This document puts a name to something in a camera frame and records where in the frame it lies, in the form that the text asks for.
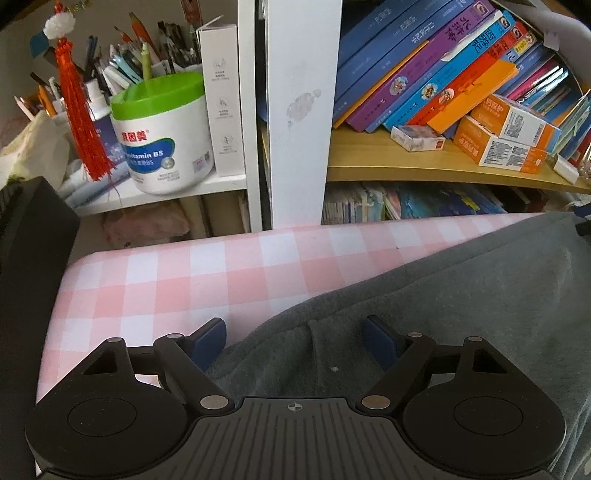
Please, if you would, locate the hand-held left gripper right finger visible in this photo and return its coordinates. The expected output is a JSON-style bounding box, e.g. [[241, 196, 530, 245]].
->
[[360, 316, 509, 416]]

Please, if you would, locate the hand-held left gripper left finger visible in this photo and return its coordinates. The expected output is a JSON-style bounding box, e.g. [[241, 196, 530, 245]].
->
[[82, 318, 234, 416]]

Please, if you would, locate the grey garment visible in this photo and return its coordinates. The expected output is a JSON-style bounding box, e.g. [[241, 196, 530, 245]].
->
[[203, 212, 591, 480]]

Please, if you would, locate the pink checked bed sheet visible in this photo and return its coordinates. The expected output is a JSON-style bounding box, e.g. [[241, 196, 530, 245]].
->
[[36, 212, 546, 407]]

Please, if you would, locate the pink bag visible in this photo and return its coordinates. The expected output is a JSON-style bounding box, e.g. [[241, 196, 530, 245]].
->
[[102, 200, 190, 243]]

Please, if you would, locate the row of thin booklets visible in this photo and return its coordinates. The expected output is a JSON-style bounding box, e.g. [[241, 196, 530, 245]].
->
[[323, 182, 555, 222]]

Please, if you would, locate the wooden shelf board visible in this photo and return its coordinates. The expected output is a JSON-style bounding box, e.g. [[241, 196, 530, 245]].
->
[[261, 124, 591, 193]]

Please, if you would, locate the black flat panel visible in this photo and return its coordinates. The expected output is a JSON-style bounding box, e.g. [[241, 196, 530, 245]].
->
[[0, 176, 81, 480]]

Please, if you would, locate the blue patterned box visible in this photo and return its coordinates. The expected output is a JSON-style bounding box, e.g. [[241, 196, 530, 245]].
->
[[62, 138, 134, 208]]

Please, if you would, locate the small white card pack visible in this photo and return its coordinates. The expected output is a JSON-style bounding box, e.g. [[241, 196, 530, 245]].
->
[[390, 124, 446, 152]]

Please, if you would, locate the white jar with green lid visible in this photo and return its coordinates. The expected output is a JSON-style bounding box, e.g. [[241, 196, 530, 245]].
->
[[110, 73, 215, 196]]

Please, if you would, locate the orange and white medicine box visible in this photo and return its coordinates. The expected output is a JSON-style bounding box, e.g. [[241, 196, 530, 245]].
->
[[455, 115, 548, 175], [471, 93, 561, 153]]

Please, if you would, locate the tall white carton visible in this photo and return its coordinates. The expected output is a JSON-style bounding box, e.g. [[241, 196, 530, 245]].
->
[[196, 25, 247, 178]]

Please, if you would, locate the small plain white box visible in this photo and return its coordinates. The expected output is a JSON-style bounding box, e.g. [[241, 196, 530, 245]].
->
[[551, 154, 581, 183]]

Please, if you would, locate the red tassel ornament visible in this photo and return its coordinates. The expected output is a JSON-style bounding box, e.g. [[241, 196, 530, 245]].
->
[[43, 0, 117, 182]]

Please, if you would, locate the white bottle with blue label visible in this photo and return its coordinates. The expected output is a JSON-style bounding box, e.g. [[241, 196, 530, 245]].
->
[[85, 80, 116, 139]]

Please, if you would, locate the white plastic bag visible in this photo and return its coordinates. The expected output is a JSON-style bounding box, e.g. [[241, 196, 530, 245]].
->
[[0, 111, 70, 185]]

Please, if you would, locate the row of leaning books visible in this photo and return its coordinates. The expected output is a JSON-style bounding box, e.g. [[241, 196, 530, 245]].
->
[[332, 0, 591, 162]]

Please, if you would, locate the bunch of pens and pencils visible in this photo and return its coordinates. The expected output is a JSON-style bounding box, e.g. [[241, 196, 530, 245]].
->
[[14, 9, 204, 116]]

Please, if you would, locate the white bookcase frame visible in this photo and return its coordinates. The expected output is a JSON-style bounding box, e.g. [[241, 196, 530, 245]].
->
[[69, 0, 343, 232]]

